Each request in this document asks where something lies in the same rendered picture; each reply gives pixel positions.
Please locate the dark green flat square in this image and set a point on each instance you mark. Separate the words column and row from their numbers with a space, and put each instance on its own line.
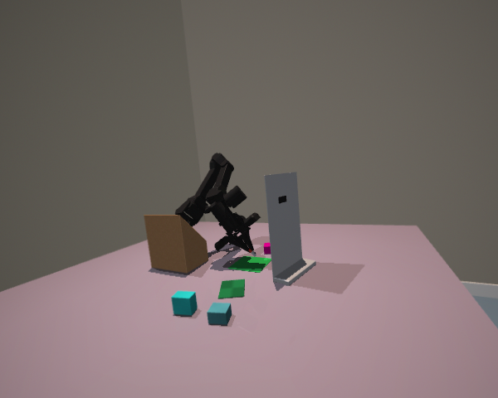
column 232, row 289

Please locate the grey panel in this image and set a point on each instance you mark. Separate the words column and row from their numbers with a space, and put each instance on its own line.
column 284, row 228

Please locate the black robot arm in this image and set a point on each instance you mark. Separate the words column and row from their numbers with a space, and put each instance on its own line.
column 216, row 195

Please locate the teal cube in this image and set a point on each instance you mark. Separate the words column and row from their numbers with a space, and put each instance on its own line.
column 184, row 303
column 219, row 313

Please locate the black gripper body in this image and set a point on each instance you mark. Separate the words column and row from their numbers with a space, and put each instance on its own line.
column 230, row 223

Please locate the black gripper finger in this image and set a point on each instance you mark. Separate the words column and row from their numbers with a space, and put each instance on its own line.
column 240, row 243
column 246, row 238

